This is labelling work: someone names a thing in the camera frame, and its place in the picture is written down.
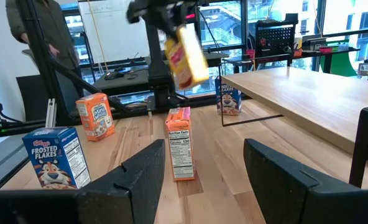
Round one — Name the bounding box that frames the dark grey desk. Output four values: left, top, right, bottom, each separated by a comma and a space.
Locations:
92, 67, 150, 97

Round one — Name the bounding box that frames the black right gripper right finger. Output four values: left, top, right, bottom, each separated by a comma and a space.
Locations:
243, 138, 368, 224

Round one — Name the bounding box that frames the person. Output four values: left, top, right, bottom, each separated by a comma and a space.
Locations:
5, 0, 81, 103

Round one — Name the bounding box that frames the yellow Corn Pops box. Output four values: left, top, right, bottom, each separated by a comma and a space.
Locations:
164, 24, 210, 91

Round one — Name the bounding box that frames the black aluminium rig frame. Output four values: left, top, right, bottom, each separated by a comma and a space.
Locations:
0, 0, 222, 190

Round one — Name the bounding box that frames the wooden shelf with black frame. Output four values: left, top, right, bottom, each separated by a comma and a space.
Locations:
218, 53, 368, 189

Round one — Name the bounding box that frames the whiteboard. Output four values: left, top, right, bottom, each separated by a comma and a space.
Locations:
78, 0, 150, 63

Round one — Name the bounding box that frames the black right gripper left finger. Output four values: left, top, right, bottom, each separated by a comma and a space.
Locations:
76, 139, 167, 224

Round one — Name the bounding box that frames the silver aluminium extrusion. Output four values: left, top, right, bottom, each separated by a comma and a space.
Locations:
45, 98, 57, 128

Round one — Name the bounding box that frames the blue Frosted Flakes box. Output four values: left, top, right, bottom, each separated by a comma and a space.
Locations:
21, 126, 92, 190
215, 76, 242, 117

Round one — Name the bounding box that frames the black pegboard tool cart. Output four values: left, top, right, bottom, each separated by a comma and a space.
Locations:
254, 12, 299, 68

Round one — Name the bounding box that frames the orange Mini Wheats box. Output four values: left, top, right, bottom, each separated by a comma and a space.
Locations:
75, 92, 116, 142
165, 106, 196, 182

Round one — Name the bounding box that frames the green curved panel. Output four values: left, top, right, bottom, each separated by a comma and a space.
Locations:
319, 51, 359, 78

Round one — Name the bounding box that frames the yellow cable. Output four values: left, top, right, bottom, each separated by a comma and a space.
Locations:
87, 0, 109, 72

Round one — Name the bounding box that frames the black computer mouse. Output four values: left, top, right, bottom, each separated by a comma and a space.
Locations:
104, 71, 125, 81

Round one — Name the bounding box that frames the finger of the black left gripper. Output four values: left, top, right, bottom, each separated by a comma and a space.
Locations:
159, 21, 182, 40

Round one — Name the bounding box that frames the black side table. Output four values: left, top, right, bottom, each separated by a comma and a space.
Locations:
292, 46, 362, 74

